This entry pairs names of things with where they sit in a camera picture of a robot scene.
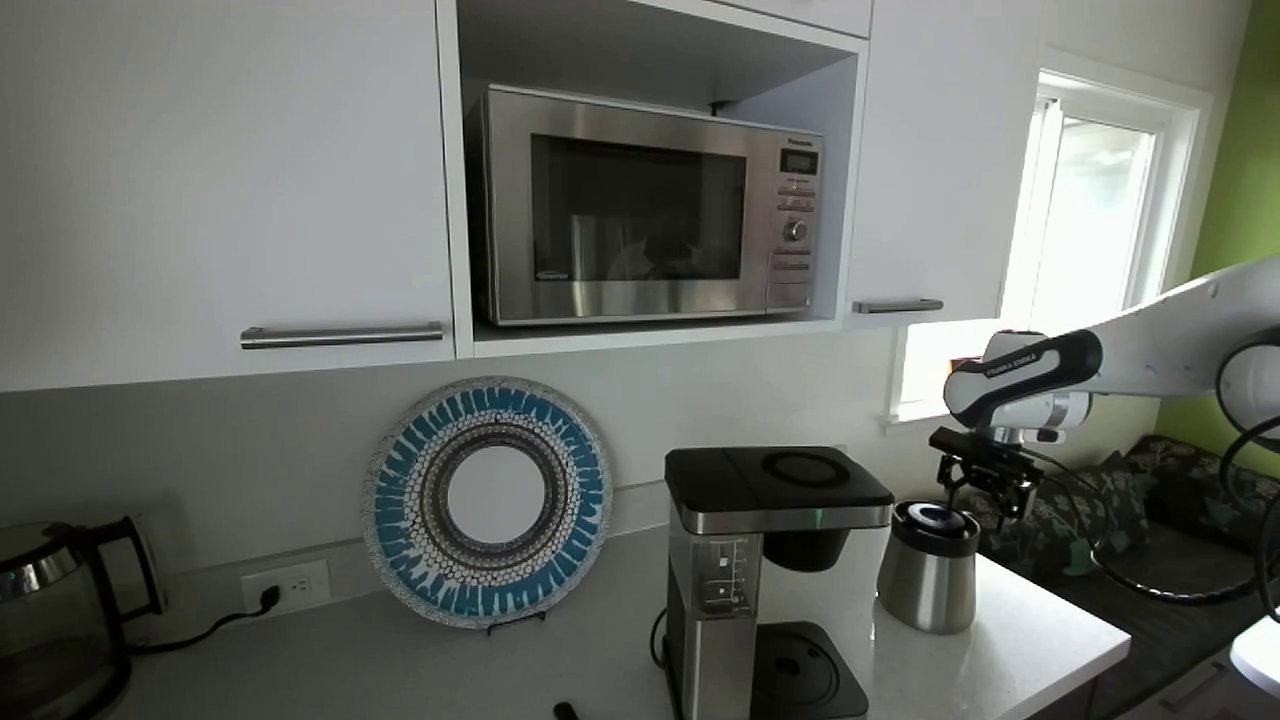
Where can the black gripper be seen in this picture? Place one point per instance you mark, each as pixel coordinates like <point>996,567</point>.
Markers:
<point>991,460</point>

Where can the metal carafe with black lid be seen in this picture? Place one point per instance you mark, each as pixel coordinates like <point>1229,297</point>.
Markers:
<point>926,584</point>

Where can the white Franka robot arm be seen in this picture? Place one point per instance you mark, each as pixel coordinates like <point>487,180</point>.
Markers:
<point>1172,341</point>

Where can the dark camouflage cloth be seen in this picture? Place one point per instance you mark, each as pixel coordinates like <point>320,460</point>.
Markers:
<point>1105,514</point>

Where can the black silver coffee maker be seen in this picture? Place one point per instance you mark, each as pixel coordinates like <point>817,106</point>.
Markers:
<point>723,613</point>

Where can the white rounded object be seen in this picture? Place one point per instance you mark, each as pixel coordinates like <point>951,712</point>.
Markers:
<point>1261,653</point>

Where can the white framed window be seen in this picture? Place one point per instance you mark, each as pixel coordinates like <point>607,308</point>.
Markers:
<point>1105,202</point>

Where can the narrow white cabinet door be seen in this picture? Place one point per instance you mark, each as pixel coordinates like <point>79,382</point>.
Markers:
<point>934,144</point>

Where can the stainless steel microwave oven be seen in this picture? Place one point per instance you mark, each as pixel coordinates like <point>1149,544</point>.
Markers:
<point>640,213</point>

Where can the small black object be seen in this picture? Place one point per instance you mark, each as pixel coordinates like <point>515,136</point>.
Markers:
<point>563,708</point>

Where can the black plate stand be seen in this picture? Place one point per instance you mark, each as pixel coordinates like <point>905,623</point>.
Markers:
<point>518,623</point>

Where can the blue white decorative plate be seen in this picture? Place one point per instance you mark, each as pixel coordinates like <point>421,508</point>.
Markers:
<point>403,514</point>

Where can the wide white cabinet door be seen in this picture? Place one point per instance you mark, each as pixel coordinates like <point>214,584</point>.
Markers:
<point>214,173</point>

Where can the white wall power outlet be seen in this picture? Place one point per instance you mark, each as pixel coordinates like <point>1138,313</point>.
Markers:
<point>300,584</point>

